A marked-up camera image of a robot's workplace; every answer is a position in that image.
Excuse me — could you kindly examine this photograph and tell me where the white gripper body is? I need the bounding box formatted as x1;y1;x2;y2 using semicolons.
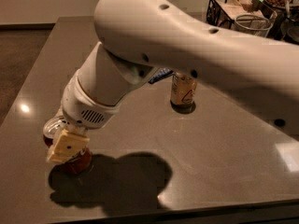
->
61;72;120;130

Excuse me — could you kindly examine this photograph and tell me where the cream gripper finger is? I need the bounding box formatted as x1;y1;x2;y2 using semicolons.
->
47;129;90;164

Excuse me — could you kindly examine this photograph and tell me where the red Coca-Cola can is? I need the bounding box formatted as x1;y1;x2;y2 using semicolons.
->
42;115;93;175

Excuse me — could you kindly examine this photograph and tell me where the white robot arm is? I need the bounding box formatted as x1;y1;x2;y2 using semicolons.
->
44;0;299;164

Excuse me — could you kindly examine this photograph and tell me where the gold soda can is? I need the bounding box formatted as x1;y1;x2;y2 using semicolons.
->
170;72;197;107

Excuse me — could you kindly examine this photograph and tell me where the blue snack wrapper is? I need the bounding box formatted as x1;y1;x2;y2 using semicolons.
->
149;68;173;84

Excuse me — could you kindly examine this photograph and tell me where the clear glass cup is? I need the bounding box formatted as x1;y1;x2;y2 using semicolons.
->
235;14;272;37

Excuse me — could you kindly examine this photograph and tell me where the black wire basket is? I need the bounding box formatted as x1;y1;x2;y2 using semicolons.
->
206;0;264;29

